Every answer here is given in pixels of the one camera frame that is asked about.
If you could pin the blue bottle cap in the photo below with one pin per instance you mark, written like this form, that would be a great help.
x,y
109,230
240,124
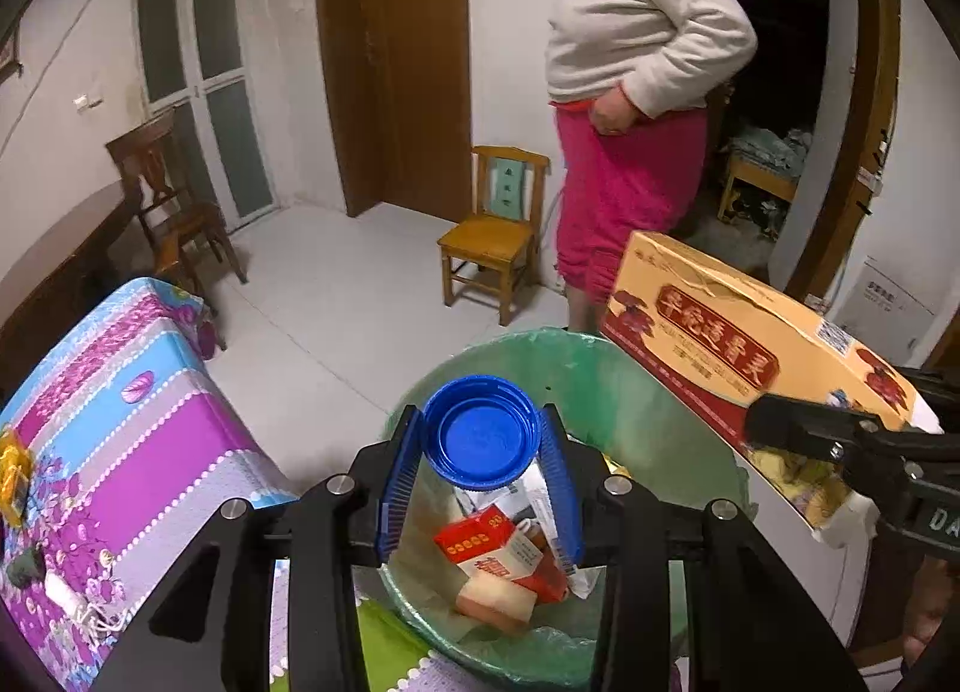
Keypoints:
x,y
480,432

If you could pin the dark wooden dining chair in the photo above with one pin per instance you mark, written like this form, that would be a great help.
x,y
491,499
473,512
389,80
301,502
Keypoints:
x,y
151,162

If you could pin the red cigarette pack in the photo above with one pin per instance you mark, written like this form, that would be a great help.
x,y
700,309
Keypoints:
x,y
488,541

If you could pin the dark wooden dining table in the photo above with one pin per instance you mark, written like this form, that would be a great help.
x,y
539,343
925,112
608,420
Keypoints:
x,y
62,276

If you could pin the yellow sponge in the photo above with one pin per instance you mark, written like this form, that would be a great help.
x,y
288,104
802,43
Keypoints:
x,y
496,602

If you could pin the framed wall picture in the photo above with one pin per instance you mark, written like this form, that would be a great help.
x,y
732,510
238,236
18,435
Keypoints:
x,y
10,64

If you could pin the white wall box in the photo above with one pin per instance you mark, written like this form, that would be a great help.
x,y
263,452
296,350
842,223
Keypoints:
x,y
885,316

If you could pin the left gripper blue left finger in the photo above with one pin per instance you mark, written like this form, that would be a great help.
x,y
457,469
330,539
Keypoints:
x,y
393,497

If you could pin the small yellow wooden chair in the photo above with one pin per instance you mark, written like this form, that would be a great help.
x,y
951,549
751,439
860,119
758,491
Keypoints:
x,y
496,248

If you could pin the person in white sweater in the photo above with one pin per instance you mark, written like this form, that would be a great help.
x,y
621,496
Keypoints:
x,y
628,81

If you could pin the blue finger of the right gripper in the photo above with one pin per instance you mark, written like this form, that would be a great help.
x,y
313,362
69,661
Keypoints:
x,y
841,436

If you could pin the colourful striped tablecloth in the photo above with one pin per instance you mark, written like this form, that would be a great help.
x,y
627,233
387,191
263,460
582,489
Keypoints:
x,y
134,448

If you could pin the green scouring pad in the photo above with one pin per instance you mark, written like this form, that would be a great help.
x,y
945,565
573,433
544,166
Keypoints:
x,y
27,567

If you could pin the orange medicine box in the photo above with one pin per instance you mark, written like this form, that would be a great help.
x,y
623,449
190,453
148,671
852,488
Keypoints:
x,y
717,339

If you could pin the glass balcony door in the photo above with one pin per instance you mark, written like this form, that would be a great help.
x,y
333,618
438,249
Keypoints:
x,y
193,66

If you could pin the yellow crumpled wrapper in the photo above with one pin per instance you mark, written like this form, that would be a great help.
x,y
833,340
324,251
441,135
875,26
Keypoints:
x,y
16,465

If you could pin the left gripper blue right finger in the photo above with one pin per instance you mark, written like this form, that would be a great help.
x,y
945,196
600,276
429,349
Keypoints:
x,y
562,493

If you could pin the brown wooden door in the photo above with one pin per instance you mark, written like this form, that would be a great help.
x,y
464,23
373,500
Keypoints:
x,y
397,80

